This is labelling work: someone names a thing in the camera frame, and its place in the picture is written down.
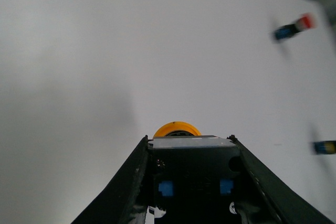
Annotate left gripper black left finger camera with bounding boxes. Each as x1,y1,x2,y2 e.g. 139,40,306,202
73,136,149,223

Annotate red push button switch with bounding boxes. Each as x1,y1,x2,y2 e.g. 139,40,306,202
272,13,316,42

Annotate yellow push button switch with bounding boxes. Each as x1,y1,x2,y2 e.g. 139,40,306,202
149,121,242,223

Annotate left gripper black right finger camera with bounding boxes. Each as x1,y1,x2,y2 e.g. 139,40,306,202
227,135,332,223

